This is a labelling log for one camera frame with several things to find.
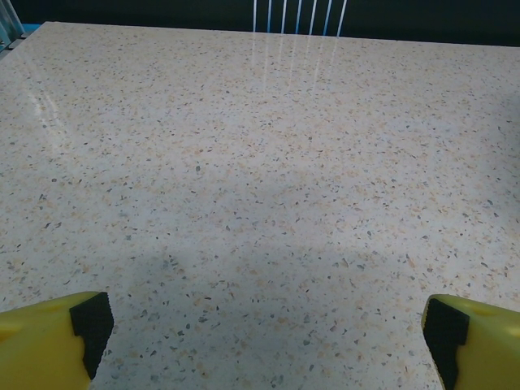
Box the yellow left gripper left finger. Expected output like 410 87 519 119
0 290 115 390

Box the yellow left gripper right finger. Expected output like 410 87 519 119
419 294 520 390

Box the aluminium corner post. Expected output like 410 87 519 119
0 0 26 46

